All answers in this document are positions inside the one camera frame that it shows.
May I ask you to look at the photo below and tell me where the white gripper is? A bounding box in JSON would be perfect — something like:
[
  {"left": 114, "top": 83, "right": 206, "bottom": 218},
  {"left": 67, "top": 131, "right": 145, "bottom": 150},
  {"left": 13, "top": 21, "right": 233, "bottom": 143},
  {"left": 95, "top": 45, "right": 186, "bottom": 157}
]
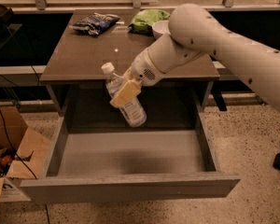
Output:
[{"left": 110, "top": 49, "right": 164, "bottom": 108}]

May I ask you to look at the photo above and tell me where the clear plastic water bottle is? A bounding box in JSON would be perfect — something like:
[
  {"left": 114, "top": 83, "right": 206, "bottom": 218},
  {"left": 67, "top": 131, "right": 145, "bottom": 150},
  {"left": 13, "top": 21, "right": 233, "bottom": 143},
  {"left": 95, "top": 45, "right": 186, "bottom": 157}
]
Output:
[{"left": 101, "top": 63, "right": 147, "bottom": 127}]

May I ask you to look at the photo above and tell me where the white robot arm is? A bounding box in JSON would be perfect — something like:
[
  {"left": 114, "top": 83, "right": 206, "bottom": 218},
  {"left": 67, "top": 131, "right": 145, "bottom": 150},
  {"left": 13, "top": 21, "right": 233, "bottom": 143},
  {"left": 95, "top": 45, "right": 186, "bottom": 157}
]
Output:
[{"left": 110, "top": 4, "right": 280, "bottom": 113}]

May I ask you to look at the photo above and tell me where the open grey top drawer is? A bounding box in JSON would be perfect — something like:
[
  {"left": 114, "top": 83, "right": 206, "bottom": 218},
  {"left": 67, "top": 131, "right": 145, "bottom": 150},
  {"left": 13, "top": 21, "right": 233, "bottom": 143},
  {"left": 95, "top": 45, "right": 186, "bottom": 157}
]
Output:
[{"left": 19, "top": 87, "right": 241, "bottom": 205}]

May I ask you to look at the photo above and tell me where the grey cabinet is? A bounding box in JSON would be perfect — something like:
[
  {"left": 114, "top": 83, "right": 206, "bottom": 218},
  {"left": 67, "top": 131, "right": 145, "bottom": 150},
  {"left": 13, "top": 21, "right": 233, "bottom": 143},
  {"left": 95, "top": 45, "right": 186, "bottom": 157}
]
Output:
[{"left": 40, "top": 9, "right": 219, "bottom": 110}]

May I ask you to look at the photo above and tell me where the white ceramic bowl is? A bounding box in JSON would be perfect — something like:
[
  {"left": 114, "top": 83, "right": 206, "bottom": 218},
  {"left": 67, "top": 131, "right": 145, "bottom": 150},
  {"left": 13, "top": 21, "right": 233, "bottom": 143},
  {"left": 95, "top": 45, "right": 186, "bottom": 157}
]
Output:
[{"left": 152, "top": 21, "right": 170, "bottom": 39}]

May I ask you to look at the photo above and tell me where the green snack bag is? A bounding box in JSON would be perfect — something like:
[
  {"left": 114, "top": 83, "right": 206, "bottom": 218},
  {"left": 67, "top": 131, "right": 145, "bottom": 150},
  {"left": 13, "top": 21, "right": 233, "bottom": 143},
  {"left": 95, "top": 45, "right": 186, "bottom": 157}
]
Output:
[{"left": 129, "top": 9, "right": 171, "bottom": 35}]

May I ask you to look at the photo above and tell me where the blue snack bag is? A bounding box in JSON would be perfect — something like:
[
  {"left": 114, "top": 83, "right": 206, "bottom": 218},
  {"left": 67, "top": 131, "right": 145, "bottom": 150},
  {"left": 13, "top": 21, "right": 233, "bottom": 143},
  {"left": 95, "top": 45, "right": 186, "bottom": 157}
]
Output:
[{"left": 70, "top": 13, "right": 120, "bottom": 36}]

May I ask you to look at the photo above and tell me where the brown cardboard box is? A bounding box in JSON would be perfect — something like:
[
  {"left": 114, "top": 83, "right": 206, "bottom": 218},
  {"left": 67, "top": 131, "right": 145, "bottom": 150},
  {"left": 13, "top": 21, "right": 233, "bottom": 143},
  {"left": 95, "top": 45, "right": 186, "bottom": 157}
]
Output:
[{"left": 0, "top": 106, "right": 49, "bottom": 203}]

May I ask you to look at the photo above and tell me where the dark side table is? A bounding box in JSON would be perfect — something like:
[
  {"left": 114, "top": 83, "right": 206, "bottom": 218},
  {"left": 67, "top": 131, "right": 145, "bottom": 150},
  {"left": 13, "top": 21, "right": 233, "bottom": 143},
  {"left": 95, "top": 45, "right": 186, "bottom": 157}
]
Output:
[{"left": 0, "top": 5, "right": 22, "bottom": 51}]

